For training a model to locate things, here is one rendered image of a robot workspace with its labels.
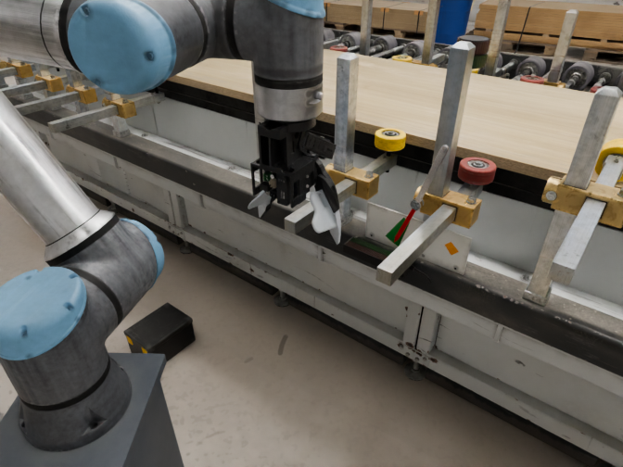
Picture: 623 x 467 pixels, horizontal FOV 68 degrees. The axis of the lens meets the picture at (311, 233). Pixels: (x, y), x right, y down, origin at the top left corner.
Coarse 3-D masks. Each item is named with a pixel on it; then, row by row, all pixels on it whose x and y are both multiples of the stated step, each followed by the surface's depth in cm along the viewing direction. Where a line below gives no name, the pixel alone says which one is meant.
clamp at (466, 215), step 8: (416, 192) 102; (448, 192) 100; (456, 192) 100; (424, 200) 101; (432, 200) 99; (440, 200) 98; (448, 200) 97; (456, 200) 97; (464, 200) 97; (480, 200) 97; (424, 208) 102; (432, 208) 100; (456, 208) 97; (464, 208) 96; (472, 208) 95; (456, 216) 98; (464, 216) 96; (472, 216) 95; (456, 224) 98; (464, 224) 97; (472, 224) 98
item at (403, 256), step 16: (464, 192) 102; (480, 192) 108; (448, 208) 96; (432, 224) 91; (448, 224) 96; (416, 240) 87; (432, 240) 91; (400, 256) 82; (416, 256) 86; (384, 272) 79; (400, 272) 82
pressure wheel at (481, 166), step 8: (464, 160) 105; (472, 160) 106; (480, 160) 106; (488, 160) 105; (464, 168) 103; (472, 168) 102; (480, 168) 103; (488, 168) 102; (496, 168) 103; (464, 176) 103; (472, 176) 102; (480, 176) 101; (488, 176) 102; (480, 184) 102
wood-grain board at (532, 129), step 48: (240, 96) 153; (384, 96) 148; (432, 96) 148; (480, 96) 148; (528, 96) 148; (576, 96) 148; (432, 144) 118; (480, 144) 115; (528, 144) 115; (576, 144) 115
